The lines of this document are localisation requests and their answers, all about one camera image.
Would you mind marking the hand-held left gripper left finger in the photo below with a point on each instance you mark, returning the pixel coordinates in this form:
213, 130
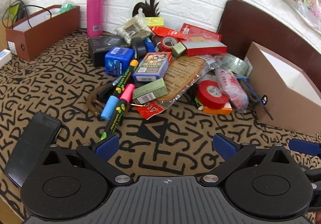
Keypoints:
107, 145

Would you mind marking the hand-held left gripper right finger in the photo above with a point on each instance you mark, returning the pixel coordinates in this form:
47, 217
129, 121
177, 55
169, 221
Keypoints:
224, 146

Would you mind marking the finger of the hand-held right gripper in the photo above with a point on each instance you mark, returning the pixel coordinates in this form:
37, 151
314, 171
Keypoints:
304, 146
313, 173

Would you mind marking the large red tape roll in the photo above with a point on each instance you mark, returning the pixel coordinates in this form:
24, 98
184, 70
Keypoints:
213, 102

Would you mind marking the brown cardboard container box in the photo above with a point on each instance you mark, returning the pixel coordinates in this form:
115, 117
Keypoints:
275, 103

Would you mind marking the green box with barcode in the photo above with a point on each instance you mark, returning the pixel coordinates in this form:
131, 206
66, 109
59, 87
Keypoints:
150, 91

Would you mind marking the brown insole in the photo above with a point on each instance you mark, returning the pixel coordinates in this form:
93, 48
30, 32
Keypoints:
183, 73

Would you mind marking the orange and white box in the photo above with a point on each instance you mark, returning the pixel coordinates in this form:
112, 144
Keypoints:
220, 111

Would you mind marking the pink-capped black marker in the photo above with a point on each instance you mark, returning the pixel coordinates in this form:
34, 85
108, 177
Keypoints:
120, 111

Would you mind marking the light blue marker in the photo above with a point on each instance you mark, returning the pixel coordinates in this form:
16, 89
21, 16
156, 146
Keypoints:
109, 108

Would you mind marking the letter-printed table cloth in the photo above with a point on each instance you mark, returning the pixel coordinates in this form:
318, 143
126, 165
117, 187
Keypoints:
175, 136

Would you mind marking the red paper packet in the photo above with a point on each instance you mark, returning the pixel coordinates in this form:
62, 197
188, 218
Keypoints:
150, 111

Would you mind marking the red and white plastic packet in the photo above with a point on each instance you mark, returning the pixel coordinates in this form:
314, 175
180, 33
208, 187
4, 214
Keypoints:
230, 83

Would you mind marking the yellow-capped black marker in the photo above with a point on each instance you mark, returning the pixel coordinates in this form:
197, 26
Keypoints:
124, 75

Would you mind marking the black smartphone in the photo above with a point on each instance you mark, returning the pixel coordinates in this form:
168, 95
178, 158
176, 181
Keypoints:
32, 143

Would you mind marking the green patterned tape roll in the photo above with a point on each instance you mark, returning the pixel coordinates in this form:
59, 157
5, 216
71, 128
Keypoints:
238, 65

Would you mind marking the blue plastic box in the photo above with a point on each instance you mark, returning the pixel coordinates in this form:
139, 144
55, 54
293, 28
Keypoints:
116, 62

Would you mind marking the blue playing card box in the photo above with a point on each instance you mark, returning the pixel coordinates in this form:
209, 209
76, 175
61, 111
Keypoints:
153, 65

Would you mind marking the black box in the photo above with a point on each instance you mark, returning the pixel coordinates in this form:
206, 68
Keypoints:
100, 50

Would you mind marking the red and grey box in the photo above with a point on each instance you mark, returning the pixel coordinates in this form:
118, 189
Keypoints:
208, 49

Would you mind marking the black tape roll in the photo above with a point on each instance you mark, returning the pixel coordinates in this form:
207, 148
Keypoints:
138, 50

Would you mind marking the small green box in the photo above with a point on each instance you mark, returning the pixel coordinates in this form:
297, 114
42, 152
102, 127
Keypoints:
178, 50

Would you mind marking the blue tape roll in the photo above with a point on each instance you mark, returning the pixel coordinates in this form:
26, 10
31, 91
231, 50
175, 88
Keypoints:
149, 45

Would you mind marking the small red tape roll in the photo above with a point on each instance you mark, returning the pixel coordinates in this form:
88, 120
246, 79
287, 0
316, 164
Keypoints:
165, 47

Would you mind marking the large flat red box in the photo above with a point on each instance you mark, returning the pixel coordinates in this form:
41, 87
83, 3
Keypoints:
198, 30

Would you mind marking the cotton swab packet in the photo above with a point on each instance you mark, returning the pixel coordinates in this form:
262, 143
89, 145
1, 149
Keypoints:
133, 28

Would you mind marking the long brown cardboard box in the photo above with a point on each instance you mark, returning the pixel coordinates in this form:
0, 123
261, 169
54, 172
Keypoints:
50, 35

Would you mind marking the red foil packet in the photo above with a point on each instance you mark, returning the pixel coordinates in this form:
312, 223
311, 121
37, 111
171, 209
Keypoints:
165, 32

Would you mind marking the dark brown wooden board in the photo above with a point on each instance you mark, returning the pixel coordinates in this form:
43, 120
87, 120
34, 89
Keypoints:
250, 20

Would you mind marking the yellow-green box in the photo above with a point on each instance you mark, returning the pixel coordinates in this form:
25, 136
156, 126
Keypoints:
155, 21

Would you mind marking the pink thermos bottle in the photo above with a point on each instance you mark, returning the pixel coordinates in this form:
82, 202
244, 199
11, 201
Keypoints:
94, 13

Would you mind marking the green packet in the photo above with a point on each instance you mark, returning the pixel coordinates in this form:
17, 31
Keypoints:
65, 8

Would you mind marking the green paper bag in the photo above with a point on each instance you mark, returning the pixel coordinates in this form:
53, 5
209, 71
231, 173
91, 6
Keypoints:
15, 11

